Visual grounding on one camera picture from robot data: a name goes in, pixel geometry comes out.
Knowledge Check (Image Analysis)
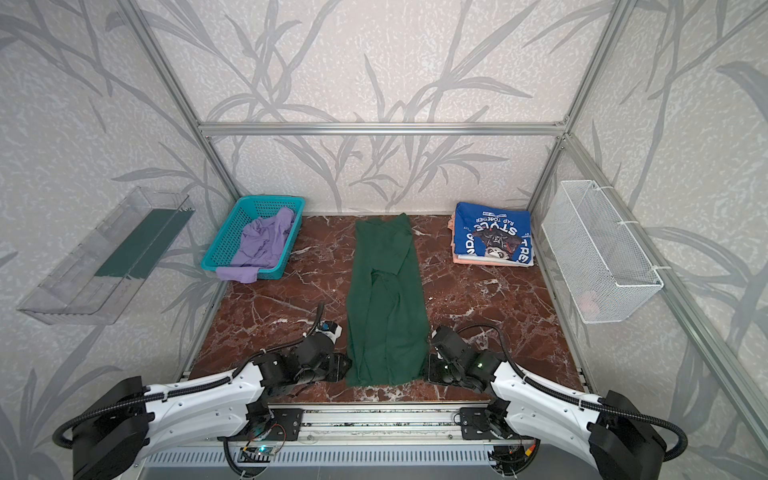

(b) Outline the dark green t shirt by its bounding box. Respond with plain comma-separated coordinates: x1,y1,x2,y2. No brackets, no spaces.
346,214,430,387

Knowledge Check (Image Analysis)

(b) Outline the teal plastic laundry basket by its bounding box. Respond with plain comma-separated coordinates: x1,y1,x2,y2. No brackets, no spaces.
201,195,305,283

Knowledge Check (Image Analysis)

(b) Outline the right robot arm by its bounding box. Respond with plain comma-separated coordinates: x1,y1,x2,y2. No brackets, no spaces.
425,326,667,479

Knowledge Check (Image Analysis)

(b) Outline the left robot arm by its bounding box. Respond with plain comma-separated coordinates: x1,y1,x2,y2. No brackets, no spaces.
53,322,351,479

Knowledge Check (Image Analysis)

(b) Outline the green circuit board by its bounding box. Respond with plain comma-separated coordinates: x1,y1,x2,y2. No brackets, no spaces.
236,444,284,465

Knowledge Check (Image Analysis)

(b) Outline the lilac purple t shirt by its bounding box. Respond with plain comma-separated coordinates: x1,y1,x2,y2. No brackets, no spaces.
216,207,295,284

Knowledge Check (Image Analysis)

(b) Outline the folded blue printed t shirt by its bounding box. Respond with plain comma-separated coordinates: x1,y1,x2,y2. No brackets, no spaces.
449,202,534,264

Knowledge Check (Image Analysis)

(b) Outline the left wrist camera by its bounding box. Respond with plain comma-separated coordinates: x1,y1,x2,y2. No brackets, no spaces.
319,321,343,344

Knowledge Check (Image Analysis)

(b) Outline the aluminium frame rail base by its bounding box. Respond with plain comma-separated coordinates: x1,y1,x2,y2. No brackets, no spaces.
122,400,643,450

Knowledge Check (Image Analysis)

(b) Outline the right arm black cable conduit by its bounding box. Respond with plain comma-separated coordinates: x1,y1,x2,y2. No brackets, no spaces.
455,323,689,463

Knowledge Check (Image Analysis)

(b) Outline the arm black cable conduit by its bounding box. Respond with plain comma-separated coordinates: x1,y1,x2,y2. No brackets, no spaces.
455,323,689,463
52,301,328,450

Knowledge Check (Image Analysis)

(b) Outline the white wire mesh basket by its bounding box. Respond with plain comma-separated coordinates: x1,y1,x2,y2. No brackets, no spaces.
542,180,664,324

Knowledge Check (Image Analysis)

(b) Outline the clear acrylic wall shelf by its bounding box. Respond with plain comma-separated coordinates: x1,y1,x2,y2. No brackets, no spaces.
17,187,195,325

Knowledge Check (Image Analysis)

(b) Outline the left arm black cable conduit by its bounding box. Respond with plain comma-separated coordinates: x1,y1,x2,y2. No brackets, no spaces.
52,301,328,450

